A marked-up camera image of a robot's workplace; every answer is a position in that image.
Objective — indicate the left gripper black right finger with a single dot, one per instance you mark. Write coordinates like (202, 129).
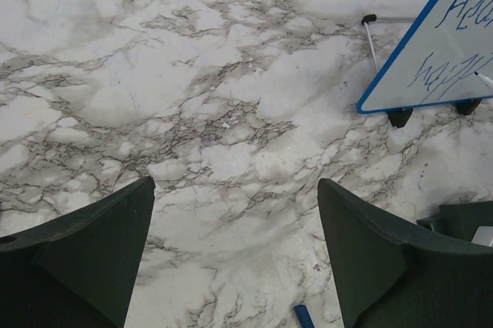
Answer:
(389, 272)

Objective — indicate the black box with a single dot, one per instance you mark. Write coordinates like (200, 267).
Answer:
(459, 221)

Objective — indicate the grey white eraser case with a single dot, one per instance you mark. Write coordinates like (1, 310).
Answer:
(483, 236)

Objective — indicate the blue marker cap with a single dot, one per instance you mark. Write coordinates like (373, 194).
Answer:
(303, 316)

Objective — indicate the blue framed whiteboard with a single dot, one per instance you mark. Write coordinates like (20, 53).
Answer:
(435, 61)

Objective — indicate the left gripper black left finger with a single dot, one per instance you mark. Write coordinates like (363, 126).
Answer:
(78, 270)

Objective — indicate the blue whiteboard marker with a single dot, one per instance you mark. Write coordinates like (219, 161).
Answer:
(486, 80)

